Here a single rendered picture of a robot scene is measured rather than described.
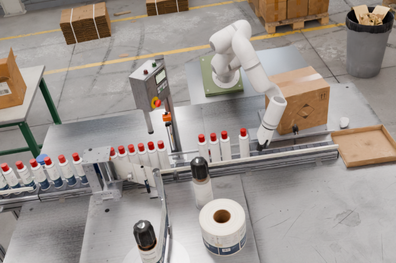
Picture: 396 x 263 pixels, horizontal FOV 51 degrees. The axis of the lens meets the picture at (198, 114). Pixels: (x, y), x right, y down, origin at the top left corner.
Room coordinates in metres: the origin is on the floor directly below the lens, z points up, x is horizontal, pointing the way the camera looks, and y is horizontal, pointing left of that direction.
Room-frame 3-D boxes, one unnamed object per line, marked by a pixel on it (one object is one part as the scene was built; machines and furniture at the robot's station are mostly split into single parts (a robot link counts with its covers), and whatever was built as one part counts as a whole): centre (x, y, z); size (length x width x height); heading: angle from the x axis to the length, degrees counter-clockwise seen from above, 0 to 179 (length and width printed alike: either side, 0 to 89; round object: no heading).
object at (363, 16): (3.69, -1.86, 0.50); 0.42 x 0.41 x 0.28; 91
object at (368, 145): (1.64, -0.89, 0.85); 0.30 x 0.26 x 0.04; 89
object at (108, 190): (1.56, 0.53, 1.01); 0.14 x 0.13 x 0.26; 89
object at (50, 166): (1.66, 0.82, 0.98); 0.05 x 0.05 x 0.20
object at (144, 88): (1.74, 0.21, 1.38); 0.17 x 0.10 x 0.19; 144
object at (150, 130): (1.75, 0.27, 1.18); 0.04 x 0.04 x 0.21
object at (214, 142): (1.65, -0.06, 0.98); 0.05 x 0.05 x 0.20
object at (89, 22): (5.66, 1.39, 0.16); 0.65 x 0.54 x 0.32; 96
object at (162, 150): (1.65, 0.22, 0.98); 0.05 x 0.05 x 0.20
